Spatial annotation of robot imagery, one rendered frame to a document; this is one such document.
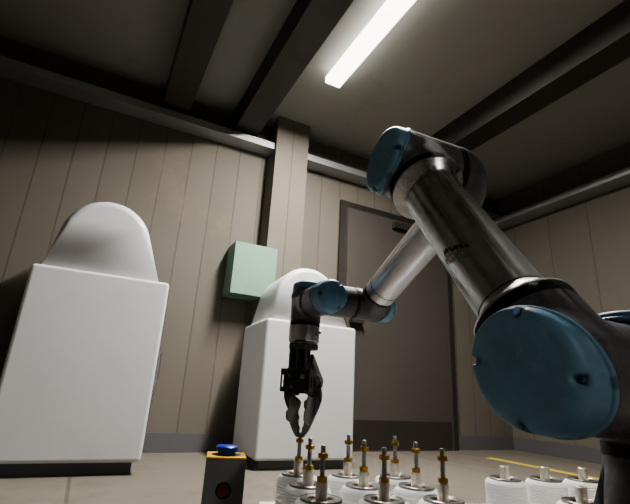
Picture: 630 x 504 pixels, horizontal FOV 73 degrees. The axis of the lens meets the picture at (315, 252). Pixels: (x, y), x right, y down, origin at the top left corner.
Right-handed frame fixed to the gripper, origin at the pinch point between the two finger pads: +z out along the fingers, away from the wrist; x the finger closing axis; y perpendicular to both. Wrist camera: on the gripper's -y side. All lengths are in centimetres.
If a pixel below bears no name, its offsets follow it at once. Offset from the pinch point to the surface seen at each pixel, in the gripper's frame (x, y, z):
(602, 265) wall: 174, -320, -131
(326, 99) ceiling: -51, -178, -237
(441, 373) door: 31, -330, -32
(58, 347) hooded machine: -146, -65, -23
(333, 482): 8.1, -0.8, 10.2
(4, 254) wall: -232, -89, -81
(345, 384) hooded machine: -27, -175, -15
